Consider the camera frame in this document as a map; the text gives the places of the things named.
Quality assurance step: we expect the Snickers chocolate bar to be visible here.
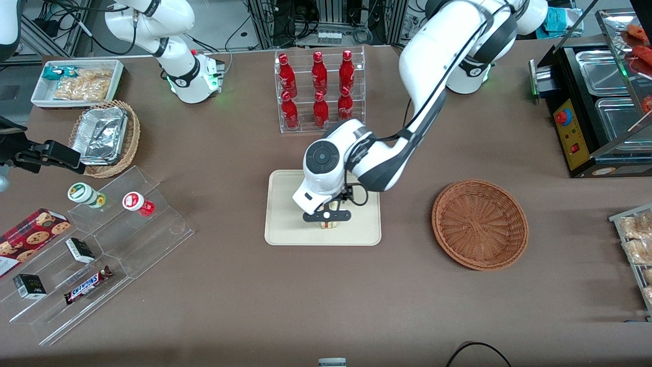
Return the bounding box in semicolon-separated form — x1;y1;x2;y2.
64;266;114;305

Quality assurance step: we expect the grey wire snack rack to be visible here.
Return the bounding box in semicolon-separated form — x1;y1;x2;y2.
609;204;652;323

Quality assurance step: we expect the teal cloth bundle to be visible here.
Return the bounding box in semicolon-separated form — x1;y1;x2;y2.
542;5;582;39

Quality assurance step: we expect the beige plastic tray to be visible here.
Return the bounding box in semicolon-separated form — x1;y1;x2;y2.
264;170;382;246

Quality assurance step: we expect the red lid yogurt cup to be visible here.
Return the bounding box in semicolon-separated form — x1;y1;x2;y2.
122;192;155;217

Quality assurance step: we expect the clear bag of pastry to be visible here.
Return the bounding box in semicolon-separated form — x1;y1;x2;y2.
619;212;652;240
621;240;652;265

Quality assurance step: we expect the black floor cable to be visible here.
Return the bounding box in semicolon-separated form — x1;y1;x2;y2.
446;341;512;367

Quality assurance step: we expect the steel food pan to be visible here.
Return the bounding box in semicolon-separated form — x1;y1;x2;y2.
595;97;652;151
576;50;630;96

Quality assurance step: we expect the black food warmer machine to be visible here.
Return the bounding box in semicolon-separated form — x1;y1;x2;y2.
529;8;652;179

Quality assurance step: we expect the clear acrylic stepped stand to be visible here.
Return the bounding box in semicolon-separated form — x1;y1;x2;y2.
0;166;195;346

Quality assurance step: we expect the red plaid cookie box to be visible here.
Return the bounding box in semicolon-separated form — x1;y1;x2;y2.
0;208;72;279

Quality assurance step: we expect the white rectangular snack tray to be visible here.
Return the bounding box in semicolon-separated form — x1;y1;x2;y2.
31;60;124;109

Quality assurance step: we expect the clear bag of chips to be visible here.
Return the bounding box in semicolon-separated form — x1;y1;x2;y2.
53;69;113;101

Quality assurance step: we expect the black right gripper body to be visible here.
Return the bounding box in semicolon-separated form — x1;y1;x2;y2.
0;116;33;173

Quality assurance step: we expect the red cola bottle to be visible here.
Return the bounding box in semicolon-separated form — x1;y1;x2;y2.
312;51;328;95
278;53;298;97
338;86;354;122
313;91;330;128
281;91;300;129
339;49;355;92

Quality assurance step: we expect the clear acrylic bottle rack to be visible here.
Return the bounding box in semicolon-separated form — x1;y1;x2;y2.
274;46;366;135

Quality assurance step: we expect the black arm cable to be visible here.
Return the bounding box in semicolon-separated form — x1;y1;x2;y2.
374;3;502;146

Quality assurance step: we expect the black cosmetic box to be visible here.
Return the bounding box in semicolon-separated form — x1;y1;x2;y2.
13;274;47;299
65;238;96;264

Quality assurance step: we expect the brown wicker basket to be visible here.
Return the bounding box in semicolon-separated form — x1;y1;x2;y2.
432;179;529;271

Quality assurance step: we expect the light wicker basket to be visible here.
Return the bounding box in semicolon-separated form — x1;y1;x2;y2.
69;100;141;178

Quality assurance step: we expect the green lid sunflower cup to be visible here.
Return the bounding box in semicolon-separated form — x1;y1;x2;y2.
68;182;106;209

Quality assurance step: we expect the aluminium foil tray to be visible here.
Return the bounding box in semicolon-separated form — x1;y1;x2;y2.
71;106;129;166

